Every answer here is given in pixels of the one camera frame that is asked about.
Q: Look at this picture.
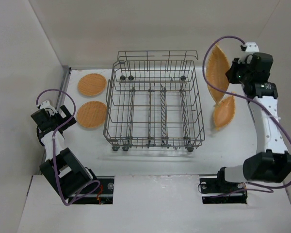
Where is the near round woven plate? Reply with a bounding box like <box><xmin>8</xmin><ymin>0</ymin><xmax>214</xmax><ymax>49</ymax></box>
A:
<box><xmin>77</xmin><ymin>101</ymin><xmax>107</xmax><ymax>129</ymax></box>

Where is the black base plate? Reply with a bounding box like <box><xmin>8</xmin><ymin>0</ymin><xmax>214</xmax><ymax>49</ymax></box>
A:
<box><xmin>198</xmin><ymin>176</ymin><xmax>248</xmax><ymax>204</ymax></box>
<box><xmin>73</xmin><ymin>176</ymin><xmax>114</xmax><ymax>205</ymax></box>

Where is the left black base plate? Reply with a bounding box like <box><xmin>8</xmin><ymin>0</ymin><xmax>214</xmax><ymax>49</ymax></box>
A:
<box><xmin>73</xmin><ymin>176</ymin><xmax>114</xmax><ymax>205</ymax></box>

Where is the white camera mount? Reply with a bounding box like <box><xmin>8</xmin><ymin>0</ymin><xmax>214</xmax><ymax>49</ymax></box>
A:
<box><xmin>241</xmin><ymin>42</ymin><xmax>259</xmax><ymax>56</ymax></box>
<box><xmin>37</xmin><ymin>100</ymin><xmax>55</xmax><ymax>111</ymax></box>

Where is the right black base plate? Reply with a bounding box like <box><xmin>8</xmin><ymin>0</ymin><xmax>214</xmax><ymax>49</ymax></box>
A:
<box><xmin>198</xmin><ymin>176</ymin><xmax>248</xmax><ymax>204</ymax></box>

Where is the fish-shaped woven plate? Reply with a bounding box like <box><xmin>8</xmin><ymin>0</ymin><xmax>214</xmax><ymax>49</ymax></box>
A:
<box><xmin>213</xmin><ymin>95</ymin><xmax>236</xmax><ymax>130</ymax></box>
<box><xmin>206</xmin><ymin>43</ymin><xmax>230</xmax><ymax>92</ymax></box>

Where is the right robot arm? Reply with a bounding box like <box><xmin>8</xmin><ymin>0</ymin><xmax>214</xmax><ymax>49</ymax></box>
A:
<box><xmin>218</xmin><ymin>52</ymin><xmax>291</xmax><ymax>183</ymax></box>

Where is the round woven plate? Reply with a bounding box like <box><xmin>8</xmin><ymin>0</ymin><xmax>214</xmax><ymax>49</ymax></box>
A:
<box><xmin>77</xmin><ymin>73</ymin><xmax>107</xmax><ymax>97</ymax></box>
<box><xmin>77</xmin><ymin>101</ymin><xmax>107</xmax><ymax>129</ymax></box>

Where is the far round woven plate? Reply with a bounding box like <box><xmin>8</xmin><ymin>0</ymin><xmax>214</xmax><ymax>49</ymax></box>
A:
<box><xmin>77</xmin><ymin>73</ymin><xmax>107</xmax><ymax>97</ymax></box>

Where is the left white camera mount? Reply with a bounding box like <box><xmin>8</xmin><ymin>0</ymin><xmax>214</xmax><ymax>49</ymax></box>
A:
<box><xmin>37</xmin><ymin>100</ymin><xmax>55</xmax><ymax>111</ymax></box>

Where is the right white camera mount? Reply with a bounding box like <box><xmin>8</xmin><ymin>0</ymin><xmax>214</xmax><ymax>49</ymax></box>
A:
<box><xmin>241</xmin><ymin>42</ymin><xmax>259</xmax><ymax>56</ymax></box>

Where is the grey wire dish rack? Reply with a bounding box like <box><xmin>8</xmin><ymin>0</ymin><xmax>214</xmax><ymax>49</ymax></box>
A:
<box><xmin>103</xmin><ymin>50</ymin><xmax>205</xmax><ymax>152</ymax></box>

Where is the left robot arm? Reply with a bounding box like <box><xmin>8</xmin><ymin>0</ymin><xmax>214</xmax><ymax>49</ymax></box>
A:
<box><xmin>31</xmin><ymin>100</ymin><xmax>97</xmax><ymax>199</ymax></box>

